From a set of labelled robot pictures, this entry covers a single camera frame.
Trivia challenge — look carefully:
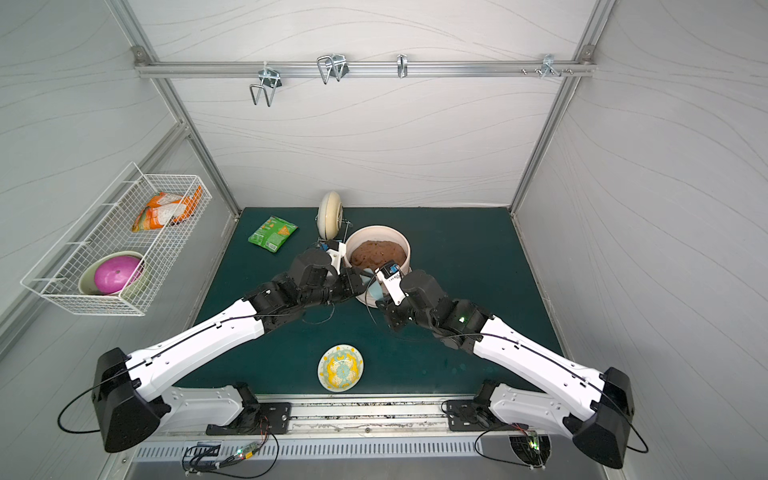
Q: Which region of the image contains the white ceramic pot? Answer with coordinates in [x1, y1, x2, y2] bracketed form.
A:
[342, 225, 411, 284]

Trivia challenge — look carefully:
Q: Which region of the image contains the light teal scrub brush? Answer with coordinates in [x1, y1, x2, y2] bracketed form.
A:
[358, 277, 384, 308]

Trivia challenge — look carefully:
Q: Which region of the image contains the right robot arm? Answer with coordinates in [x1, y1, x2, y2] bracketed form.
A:
[374, 264, 635, 469]

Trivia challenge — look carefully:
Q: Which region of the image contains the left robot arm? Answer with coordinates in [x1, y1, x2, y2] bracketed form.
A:
[91, 248, 365, 453]

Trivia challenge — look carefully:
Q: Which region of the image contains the brown clay mud lump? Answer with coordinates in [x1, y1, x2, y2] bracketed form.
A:
[349, 240, 407, 271]

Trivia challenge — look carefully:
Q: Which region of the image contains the cream plate on edge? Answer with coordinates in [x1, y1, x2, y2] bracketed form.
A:
[316, 191, 343, 240]

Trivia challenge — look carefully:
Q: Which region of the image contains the yellow teal patterned bowl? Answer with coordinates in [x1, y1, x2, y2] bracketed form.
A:
[317, 344, 364, 393]

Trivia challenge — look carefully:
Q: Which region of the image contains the green snack packet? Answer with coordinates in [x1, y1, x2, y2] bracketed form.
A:
[248, 216, 298, 253]

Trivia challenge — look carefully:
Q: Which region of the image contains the green table mat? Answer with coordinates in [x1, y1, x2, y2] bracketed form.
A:
[182, 207, 561, 395]

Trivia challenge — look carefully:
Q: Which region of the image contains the left base wiring bundle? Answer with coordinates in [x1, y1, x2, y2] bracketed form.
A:
[181, 413, 283, 475]

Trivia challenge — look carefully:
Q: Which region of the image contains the base wiring bundle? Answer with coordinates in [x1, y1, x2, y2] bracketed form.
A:
[439, 392, 552, 469]
[181, 413, 283, 475]

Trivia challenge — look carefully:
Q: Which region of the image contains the orange white snack bag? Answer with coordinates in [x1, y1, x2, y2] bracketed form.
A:
[131, 186, 204, 233]

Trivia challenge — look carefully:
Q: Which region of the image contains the right base wiring bundle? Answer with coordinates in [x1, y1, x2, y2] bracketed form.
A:
[439, 392, 552, 469]

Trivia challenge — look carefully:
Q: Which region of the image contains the double metal hook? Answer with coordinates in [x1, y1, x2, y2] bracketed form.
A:
[249, 64, 282, 107]

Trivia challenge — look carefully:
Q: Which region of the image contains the metal loop hook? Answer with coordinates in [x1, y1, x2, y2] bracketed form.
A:
[316, 54, 349, 85]

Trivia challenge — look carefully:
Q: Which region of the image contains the small metal clip hook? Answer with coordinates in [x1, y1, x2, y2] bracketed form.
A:
[396, 54, 408, 79]

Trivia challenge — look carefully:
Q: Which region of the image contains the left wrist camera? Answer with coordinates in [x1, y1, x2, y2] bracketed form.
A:
[320, 240, 347, 273]

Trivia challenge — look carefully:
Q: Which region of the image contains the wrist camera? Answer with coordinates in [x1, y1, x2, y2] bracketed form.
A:
[320, 240, 347, 273]
[375, 260, 406, 306]

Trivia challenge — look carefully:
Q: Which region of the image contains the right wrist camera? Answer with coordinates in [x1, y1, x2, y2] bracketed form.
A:
[375, 260, 406, 306]

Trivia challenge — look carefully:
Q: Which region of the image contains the wire plate stand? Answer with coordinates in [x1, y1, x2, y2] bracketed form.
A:
[333, 208, 351, 241]

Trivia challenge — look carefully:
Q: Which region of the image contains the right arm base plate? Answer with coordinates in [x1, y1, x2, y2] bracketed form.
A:
[440, 400, 498, 432]

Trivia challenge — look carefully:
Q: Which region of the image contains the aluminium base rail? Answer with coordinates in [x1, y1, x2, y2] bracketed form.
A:
[122, 386, 582, 444]

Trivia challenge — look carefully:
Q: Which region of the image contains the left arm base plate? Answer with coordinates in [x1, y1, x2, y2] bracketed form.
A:
[205, 402, 292, 436]

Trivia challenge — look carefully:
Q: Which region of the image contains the white wire wall basket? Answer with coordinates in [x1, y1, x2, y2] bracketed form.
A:
[21, 163, 212, 316]

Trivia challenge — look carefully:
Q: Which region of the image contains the metal bracket hook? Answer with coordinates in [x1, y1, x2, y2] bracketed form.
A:
[520, 55, 573, 79]

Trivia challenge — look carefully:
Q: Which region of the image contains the aluminium top rail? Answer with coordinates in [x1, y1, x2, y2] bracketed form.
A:
[135, 59, 597, 80]

